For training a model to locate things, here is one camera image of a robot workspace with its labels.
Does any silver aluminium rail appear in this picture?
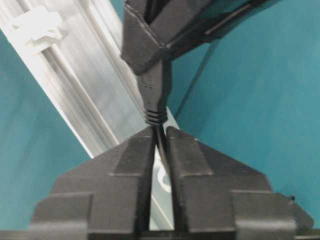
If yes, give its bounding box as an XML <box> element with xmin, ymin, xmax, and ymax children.
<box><xmin>0</xmin><ymin>0</ymin><xmax>173</xmax><ymax>236</ymax></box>

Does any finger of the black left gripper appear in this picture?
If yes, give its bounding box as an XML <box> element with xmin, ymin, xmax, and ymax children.
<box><xmin>121</xmin><ymin>0</ymin><xmax>263</xmax><ymax>75</ymax></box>
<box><xmin>144</xmin><ymin>0</ymin><xmax>253</xmax><ymax>28</ymax></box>

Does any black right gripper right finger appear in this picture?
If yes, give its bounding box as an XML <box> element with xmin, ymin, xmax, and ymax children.
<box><xmin>166</xmin><ymin>127</ymin><xmax>314</xmax><ymax>240</ymax></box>

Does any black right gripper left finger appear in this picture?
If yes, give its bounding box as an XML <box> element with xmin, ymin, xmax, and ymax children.
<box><xmin>28</xmin><ymin>127</ymin><xmax>155</xmax><ymax>240</ymax></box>

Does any teal table cloth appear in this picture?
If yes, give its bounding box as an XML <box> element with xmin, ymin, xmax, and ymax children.
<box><xmin>0</xmin><ymin>0</ymin><xmax>320</xmax><ymax>230</ymax></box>

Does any white ring far end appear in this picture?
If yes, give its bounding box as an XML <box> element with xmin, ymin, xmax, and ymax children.
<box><xmin>157</xmin><ymin>166</ymin><xmax>173</xmax><ymax>193</ymax></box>

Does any black USB cable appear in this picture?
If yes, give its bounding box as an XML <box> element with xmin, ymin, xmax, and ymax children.
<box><xmin>138</xmin><ymin>59</ymin><xmax>176</xmax><ymax>191</ymax></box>

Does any white middle ring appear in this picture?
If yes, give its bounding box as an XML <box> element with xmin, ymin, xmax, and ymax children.
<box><xmin>8</xmin><ymin>6</ymin><xmax>68</xmax><ymax>55</ymax></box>

